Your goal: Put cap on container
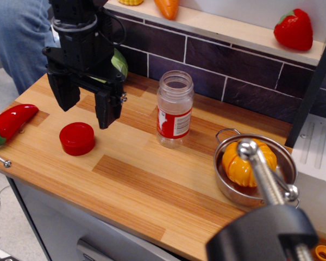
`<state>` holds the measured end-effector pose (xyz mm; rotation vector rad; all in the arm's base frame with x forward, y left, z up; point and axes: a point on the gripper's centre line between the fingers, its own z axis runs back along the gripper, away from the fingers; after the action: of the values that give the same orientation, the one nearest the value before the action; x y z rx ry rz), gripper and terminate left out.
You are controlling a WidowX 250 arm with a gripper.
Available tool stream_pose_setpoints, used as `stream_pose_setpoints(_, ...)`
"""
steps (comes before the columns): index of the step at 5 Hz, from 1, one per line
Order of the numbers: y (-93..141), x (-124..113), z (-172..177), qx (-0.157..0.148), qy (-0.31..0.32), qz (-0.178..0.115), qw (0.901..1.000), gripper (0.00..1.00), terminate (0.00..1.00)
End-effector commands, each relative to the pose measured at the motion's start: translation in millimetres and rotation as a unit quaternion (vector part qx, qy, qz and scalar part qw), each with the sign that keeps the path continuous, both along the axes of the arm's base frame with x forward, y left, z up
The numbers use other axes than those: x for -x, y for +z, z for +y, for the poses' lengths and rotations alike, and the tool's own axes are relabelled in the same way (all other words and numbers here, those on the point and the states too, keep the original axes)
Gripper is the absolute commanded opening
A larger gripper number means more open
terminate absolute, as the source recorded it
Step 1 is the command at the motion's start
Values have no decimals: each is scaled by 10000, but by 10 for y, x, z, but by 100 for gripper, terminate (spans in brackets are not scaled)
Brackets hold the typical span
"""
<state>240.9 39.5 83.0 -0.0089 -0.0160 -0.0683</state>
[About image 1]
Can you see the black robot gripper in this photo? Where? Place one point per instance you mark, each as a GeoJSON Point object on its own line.
{"type": "Point", "coordinates": [85, 41]}

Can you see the red plastic cap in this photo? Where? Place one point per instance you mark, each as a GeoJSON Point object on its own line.
{"type": "Point", "coordinates": [77, 138]}

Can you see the green toy cabbage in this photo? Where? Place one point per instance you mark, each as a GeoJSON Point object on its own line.
{"type": "Point", "coordinates": [120, 63]}

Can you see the red toy chili pepper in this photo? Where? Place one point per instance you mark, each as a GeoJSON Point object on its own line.
{"type": "Point", "coordinates": [13, 118]}

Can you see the clear plastic spice jar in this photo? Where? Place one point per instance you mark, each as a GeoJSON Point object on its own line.
{"type": "Point", "coordinates": [175, 101]}

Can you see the person leg in jeans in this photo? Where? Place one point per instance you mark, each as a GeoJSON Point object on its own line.
{"type": "Point", "coordinates": [25, 30]}

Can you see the yellow toy corn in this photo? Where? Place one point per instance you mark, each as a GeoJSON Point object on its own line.
{"type": "Point", "coordinates": [131, 2]}

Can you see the orange toy carrot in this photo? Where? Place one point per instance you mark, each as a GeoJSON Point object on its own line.
{"type": "Point", "coordinates": [168, 8]}

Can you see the wooden shelf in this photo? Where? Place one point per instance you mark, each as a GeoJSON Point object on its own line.
{"type": "Point", "coordinates": [223, 29]}

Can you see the orange toy pumpkin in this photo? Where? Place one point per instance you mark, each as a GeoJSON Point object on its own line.
{"type": "Point", "coordinates": [238, 170]}

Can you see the steel pot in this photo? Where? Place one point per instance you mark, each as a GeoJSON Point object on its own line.
{"type": "Point", "coordinates": [286, 169]}

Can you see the red toy strawberry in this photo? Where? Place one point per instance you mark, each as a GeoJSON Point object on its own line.
{"type": "Point", "coordinates": [294, 30]}

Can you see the black metal clamp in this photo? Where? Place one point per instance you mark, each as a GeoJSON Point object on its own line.
{"type": "Point", "coordinates": [277, 231]}

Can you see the white toy sink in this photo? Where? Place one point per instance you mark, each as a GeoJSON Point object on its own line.
{"type": "Point", "coordinates": [309, 151]}

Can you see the grey cabinet drawer handle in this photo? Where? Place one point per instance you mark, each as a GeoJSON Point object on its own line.
{"type": "Point", "coordinates": [88, 252]}

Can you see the black shelf post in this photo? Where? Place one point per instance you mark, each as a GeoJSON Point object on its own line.
{"type": "Point", "coordinates": [308, 101]}

